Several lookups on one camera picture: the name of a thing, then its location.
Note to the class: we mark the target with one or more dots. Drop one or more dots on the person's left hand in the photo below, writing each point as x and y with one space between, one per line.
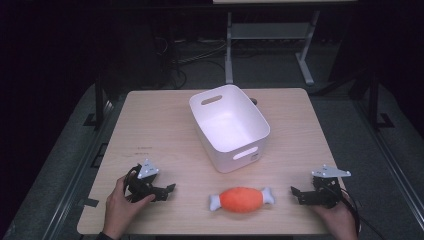
118 210

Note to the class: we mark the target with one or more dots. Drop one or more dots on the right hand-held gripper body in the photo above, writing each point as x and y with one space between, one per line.
328 193

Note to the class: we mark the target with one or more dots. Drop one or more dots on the white plastic storage bin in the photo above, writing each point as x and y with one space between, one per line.
230 128

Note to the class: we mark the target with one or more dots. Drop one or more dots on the orange plush bone toy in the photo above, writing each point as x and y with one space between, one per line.
241 200

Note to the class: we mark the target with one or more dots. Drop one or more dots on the metal floor rail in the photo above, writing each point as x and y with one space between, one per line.
83 170
393 166

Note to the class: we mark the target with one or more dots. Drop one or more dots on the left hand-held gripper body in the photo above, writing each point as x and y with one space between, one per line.
146 170

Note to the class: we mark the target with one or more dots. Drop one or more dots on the person's right hand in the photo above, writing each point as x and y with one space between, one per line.
341 221

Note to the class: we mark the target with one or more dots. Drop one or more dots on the black metal stand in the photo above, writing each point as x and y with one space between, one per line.
99 100
374 103

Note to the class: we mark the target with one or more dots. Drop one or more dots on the grey metal desk frame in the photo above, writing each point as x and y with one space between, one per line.
266 30

